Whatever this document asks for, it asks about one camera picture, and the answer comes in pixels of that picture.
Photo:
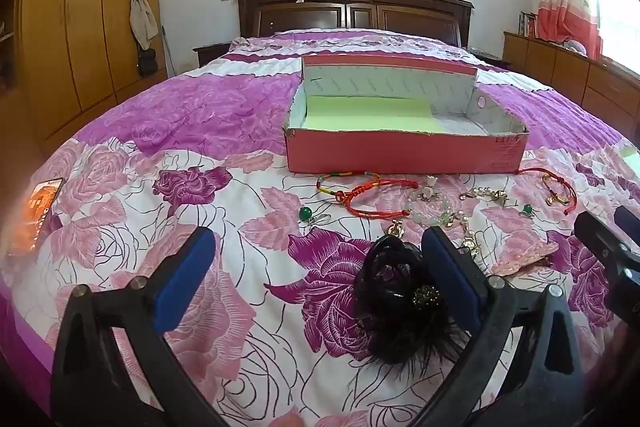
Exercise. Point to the pink hair comb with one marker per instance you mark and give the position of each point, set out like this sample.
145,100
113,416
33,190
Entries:
525,257

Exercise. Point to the row of books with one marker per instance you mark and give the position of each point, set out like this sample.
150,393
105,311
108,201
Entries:
528,25

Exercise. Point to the smartphone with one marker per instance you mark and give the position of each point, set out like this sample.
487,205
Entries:
37,214

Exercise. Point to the dark wooden nightstand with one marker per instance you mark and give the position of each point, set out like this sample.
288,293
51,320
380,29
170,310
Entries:
210,54

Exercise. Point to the floral pink bedspread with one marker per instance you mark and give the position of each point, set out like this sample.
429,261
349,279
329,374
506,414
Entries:
175,167

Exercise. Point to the green bead earring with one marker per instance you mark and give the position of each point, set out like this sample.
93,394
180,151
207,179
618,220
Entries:
526,209
306,214

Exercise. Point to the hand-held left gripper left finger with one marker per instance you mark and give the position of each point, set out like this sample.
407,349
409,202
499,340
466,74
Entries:
180,277

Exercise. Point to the dark wooden headboard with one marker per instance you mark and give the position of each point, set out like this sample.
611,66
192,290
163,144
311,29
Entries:
350,7

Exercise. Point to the green paper sheet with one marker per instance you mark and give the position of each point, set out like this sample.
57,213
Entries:
372,114

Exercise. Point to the black hanging bag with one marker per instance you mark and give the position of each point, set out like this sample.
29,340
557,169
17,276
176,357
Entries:
148,62

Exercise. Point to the wooden low cabinet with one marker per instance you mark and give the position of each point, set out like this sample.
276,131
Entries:
575,72

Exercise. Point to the gold rose earring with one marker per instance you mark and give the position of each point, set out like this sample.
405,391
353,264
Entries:
395,228

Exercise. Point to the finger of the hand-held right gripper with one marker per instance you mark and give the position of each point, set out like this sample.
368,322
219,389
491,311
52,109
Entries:
602,242
629,219

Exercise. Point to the thin leaning stick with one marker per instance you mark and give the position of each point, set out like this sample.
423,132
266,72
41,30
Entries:
167,52

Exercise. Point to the small green paper piece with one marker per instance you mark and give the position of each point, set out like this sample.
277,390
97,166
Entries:
632,159

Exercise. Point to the beige hanging towel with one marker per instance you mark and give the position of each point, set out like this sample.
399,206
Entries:
143,19

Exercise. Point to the black feather hair clip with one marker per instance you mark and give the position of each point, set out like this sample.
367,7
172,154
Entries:
397,302

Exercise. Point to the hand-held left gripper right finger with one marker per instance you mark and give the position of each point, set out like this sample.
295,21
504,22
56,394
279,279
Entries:
457,279

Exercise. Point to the pink cardboard box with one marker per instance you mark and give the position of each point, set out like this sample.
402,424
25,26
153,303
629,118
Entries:
400,149

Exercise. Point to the wooden wardrobe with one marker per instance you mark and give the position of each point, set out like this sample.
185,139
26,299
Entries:
85,22

